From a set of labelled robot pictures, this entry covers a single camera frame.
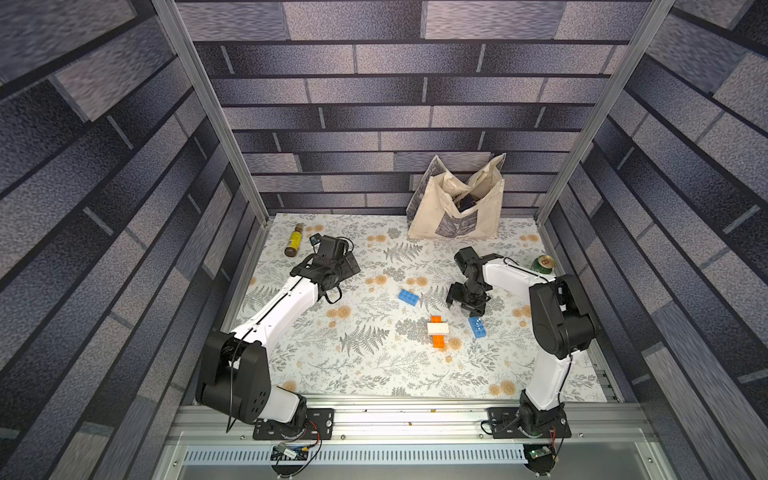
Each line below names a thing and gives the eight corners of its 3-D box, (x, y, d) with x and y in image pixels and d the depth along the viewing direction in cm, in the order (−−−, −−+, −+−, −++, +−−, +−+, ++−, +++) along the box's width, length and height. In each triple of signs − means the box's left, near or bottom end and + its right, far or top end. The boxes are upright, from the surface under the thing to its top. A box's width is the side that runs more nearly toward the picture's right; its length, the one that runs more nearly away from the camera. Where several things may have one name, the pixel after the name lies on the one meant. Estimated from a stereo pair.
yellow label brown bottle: (287, 257, 110) (284, 250, 107) (294, 230, 119) (292, 223, 116) (297, 257, 110) (294, 250, 107) (304, 230, 119) (301, 223, 116)
